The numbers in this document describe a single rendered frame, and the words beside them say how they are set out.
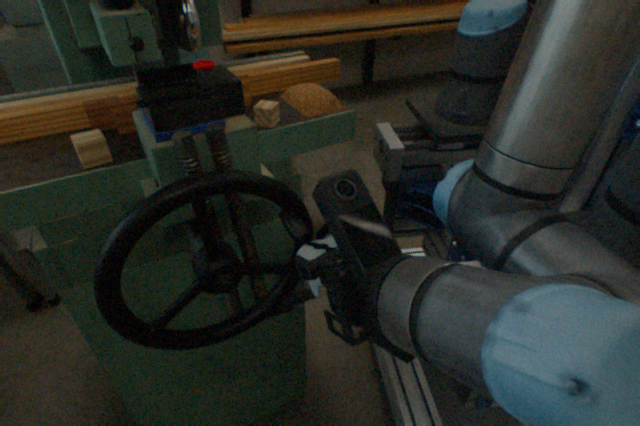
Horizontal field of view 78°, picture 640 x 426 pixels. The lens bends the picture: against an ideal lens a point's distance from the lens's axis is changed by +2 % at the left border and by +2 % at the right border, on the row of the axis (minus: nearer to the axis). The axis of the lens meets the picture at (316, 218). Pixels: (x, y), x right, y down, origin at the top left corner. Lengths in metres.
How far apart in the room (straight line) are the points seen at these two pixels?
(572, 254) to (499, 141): 0.10
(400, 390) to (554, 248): 0.82
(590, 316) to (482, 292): 0.06
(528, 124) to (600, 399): 0.19
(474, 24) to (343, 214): 0.62
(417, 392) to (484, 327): 0.89
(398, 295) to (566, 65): 0.19
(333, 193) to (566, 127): 0.18
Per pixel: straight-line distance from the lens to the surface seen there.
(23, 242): 1.73
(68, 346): 1.67
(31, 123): 0.77
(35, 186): 0.64
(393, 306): 0.29
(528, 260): 0.34
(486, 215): 0.36
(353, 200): 0.36
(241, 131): 0.54
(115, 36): 0.70
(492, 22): 0.90
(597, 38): 0.32
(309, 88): 0.77
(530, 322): 0.22
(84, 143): 0.63
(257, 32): 2.67
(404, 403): 1.09
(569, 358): 0.21
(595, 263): 0.33
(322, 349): 1.42
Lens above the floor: 1.19
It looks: 38 degrees down
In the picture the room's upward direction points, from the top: straight up
